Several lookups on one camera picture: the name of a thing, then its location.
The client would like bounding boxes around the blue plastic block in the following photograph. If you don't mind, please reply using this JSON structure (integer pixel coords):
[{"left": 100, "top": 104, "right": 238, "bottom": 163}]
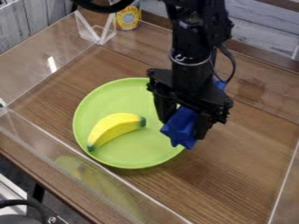
[{"left": 156, "top": 80, "right": 234, "bottom": 149}]

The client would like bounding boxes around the black cable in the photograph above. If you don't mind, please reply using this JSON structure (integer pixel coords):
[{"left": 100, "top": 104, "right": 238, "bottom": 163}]
[{"left": 71, "top": 0, "right": 136, "bottom": 14}]

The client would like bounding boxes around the green round plate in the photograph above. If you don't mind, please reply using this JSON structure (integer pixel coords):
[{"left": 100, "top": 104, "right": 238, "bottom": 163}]
[{"left": 72, "top": 78, "right": 184, "bottom": 169}]

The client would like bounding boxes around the yellow blue labelled can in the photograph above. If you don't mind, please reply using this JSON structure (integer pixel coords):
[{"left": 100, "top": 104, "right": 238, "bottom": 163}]
[{"left": 116, "top": 0, "right": 141, "bottom": 31}]

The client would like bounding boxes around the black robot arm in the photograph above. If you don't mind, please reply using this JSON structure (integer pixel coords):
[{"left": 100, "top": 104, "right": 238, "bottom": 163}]
[{"left": 147, "top": 0, "right": 234, "bottom": 146}]

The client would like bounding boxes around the yellow toy banana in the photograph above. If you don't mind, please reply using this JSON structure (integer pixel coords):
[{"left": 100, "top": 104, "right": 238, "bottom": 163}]
[{"left": 87, "top": 113, "right": 145, "bottom": 151}]

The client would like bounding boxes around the black clamp with bolt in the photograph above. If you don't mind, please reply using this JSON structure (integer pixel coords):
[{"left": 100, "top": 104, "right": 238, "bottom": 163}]
[{"left": 27, "top": 197, "right": 69, "bottom": 224}]

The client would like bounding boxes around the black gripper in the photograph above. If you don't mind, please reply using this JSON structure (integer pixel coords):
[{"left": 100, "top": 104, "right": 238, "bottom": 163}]
[{"left": 144, "top": 67, "right": 235, "bottom": 141}]

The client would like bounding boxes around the clear acrylic enclosure wall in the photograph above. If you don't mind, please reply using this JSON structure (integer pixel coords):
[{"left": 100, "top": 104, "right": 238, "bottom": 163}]
[{"left": 0, "top": 8, "right": 299, "bottom": 224}]

